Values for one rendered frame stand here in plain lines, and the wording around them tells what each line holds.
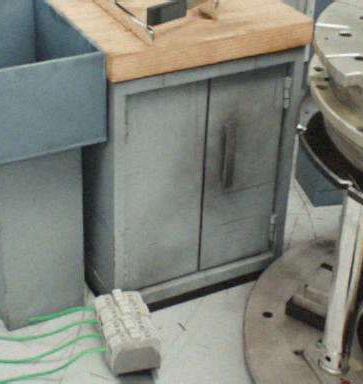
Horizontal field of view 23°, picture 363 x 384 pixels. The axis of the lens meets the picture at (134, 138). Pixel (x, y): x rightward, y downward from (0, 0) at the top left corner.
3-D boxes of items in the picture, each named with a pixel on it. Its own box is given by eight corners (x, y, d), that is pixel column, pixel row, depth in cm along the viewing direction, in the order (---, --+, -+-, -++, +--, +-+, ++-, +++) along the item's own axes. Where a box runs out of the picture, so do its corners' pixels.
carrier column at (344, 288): (329, 386, 75) (361, 179, 65) (312, 367, 77) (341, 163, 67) (352, 377, 76) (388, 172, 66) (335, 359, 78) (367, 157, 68)
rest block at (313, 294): (357, 292, 84) (360, 273, 83) (333, 321, 80) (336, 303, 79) (317, 275, 86) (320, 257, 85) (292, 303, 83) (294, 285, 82)
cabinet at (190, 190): (114, 325, 85) (114, 82, 72) (46, 225, 100) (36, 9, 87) (282, 273, 93) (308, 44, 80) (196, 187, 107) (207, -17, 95)
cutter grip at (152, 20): (151, 28, 73) (152, 9, 72) (145, 25, 73) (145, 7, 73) (186, 17, 75) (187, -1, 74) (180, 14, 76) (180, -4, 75)
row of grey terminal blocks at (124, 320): (165, 381, 79) (166, 345, 77) (113, 390, 78) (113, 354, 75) (137, 310, 87) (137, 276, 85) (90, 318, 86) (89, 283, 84)
